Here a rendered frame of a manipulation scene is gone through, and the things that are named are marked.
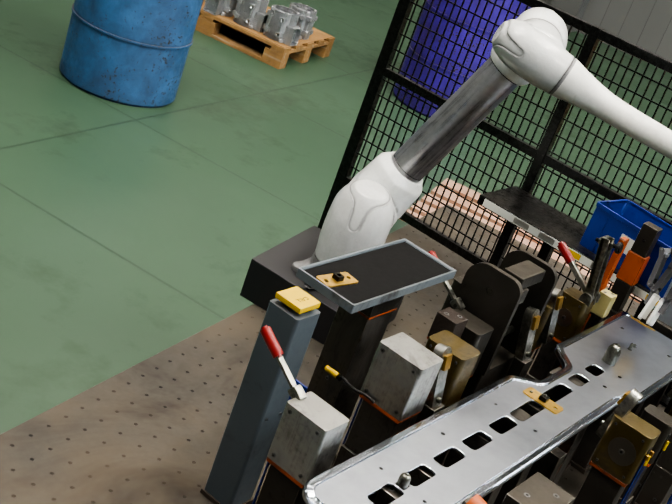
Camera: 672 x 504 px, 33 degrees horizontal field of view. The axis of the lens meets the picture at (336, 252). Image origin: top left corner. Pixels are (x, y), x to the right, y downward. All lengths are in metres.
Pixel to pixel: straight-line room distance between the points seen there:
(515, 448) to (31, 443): 0.91
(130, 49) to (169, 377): 3.53
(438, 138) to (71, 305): 1.69
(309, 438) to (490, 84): 1.23
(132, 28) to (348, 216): 3.23
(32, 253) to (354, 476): 2.63
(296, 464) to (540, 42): 1.19
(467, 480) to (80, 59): 4.34
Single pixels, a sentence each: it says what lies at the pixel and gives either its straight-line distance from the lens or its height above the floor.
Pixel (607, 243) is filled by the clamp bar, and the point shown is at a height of 1.21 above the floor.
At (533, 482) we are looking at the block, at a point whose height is 1.03.
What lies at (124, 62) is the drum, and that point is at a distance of 5.89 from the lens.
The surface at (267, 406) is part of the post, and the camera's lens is 2.06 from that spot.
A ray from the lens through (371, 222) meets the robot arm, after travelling 2.77.
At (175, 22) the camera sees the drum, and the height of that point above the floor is 0.48.
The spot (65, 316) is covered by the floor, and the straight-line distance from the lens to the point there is 3.99.
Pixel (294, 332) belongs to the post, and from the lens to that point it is 1.97.
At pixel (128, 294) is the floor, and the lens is 4.22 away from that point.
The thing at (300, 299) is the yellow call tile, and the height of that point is 1.16.
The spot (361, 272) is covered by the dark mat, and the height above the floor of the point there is 1.16.
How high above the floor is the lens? 2.05
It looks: 24 degrees down
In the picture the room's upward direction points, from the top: 20 degrees clockwise
